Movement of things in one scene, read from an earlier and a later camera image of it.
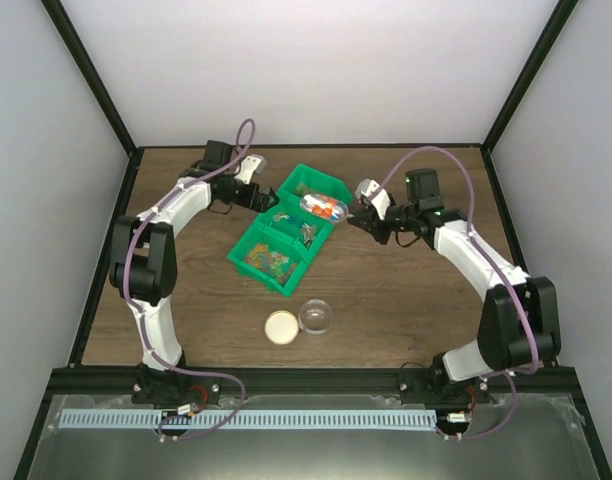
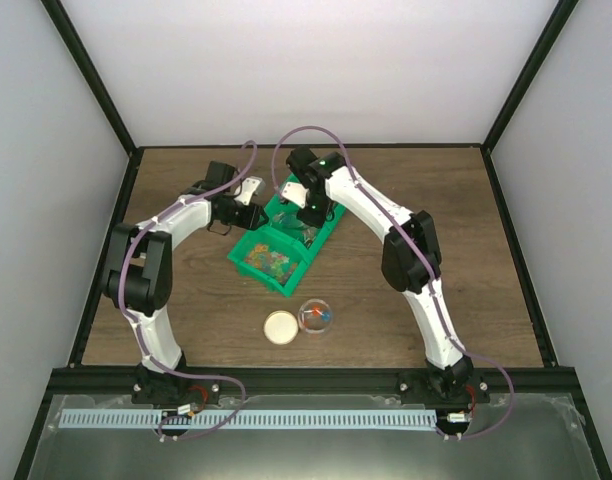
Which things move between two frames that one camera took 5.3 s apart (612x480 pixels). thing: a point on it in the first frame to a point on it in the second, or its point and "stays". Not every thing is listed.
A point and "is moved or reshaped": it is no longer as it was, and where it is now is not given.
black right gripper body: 411,212 to 322,212
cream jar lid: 281,327 stays
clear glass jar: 315,316 stays
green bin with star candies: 271,259 stays
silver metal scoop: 325,207 is moved or reshaped
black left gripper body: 237,198 to 247,222
